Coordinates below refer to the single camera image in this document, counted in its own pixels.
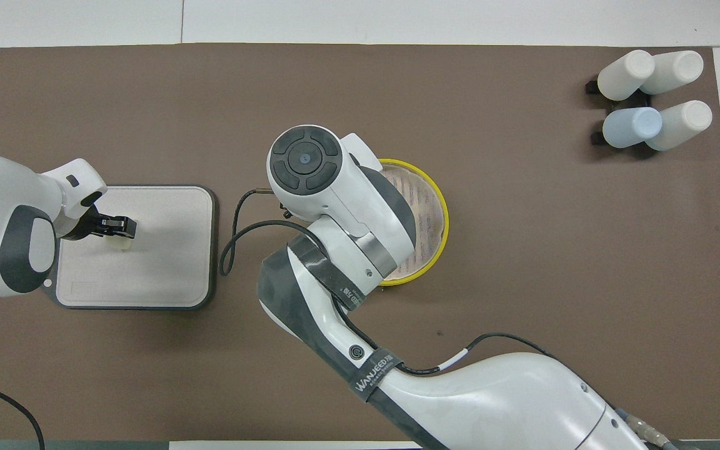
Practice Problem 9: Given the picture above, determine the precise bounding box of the white bottle top left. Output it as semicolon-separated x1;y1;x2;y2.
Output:
597;50;656;101

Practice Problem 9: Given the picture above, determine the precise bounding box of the white bottle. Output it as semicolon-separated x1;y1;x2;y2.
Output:
646;100;713;152
597;50;656;101
640;50;704;96

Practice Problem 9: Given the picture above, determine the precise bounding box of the white bottle bottom right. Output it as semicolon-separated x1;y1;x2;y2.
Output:
646;100;713;152

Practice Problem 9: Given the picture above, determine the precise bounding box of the grey cutting board dark frame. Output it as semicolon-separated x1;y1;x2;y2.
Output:
41;183;218;311

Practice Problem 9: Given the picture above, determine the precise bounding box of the brown table mat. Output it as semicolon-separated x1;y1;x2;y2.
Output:
0;42;720;442

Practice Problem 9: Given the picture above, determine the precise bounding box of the yellow rimmed steamer lid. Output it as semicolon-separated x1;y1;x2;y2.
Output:
377;158;450;287

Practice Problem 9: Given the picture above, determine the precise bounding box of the light blue bottle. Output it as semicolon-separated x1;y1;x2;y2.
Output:
602;107;663;149

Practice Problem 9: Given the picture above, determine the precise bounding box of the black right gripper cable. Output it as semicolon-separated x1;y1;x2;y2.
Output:
219;186;551;377

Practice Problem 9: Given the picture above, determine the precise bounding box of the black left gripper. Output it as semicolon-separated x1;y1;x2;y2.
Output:
60;204;138;242

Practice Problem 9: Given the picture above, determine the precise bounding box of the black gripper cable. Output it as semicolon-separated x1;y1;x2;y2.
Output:
0;375;46;450
219;186;551;377

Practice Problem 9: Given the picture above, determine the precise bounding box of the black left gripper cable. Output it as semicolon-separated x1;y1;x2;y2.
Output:
0;375;46;450

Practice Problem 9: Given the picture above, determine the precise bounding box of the black cup rack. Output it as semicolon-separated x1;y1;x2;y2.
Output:
585;75;654;148

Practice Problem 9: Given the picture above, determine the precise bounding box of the white bottle top right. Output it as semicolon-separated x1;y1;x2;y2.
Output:
640;50;704;96

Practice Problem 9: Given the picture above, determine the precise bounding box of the yellow rimmed steamer basket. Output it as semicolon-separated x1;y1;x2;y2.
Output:
380;266;437;288

